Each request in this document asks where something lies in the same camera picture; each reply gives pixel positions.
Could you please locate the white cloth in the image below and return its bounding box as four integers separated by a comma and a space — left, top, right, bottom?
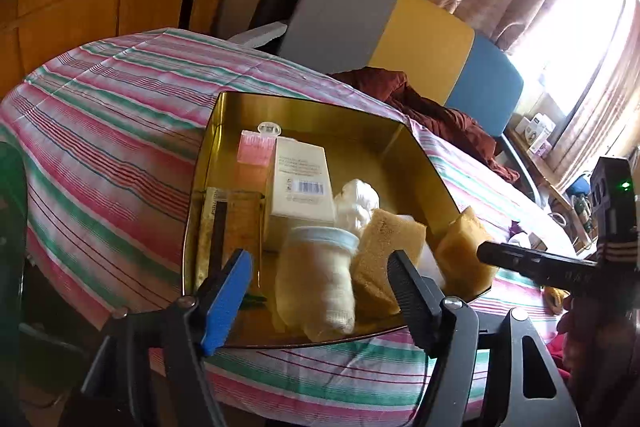
332, 178, 382, 240

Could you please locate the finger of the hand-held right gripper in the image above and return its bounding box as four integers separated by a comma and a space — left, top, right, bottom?
476, 241, 601, 290

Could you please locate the grey yellow blue armchair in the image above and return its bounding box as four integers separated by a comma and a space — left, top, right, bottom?
227, 0, 546, 208

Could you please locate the white carton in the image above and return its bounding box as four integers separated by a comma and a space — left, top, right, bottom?
515, 112, 556, 158

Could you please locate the brown sponge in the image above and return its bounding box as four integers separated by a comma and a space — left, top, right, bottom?
350, 208, 428, 320

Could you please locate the striped tablecloth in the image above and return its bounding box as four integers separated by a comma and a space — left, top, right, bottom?
0, 27, 596, 425

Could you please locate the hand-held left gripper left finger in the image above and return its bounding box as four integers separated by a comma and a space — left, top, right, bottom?
80, 248, 254, 427

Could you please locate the white sock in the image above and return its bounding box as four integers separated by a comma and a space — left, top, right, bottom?
274, 226, 361, 342

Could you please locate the blue bag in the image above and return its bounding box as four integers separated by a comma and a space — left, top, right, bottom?
569, 176, 594, 198

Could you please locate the dark red cloth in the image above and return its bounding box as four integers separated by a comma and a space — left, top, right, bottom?
330, 67, 521, 182

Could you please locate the person's right hand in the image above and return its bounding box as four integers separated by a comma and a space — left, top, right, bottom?
556, 272, 640, 358

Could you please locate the gold tin box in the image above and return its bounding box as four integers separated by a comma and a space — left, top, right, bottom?
182, 91, 493, 350

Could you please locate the red sweater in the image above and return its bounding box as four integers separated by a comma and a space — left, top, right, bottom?
547, 334, 640, 427

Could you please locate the green glass side table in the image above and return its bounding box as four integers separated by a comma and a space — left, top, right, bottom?
0, 142, 28, 358

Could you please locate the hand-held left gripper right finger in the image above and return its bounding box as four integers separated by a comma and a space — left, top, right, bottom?
386, 248, 582, 427

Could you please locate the yellow sponge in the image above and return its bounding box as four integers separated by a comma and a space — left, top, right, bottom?
434, 206, 497, 295

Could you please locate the cream cardboard box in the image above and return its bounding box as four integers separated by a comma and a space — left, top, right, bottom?
263, 136, 337, 253

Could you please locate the pink perfume bottle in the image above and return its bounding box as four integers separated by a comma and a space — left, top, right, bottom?
239, 121, 281, 168

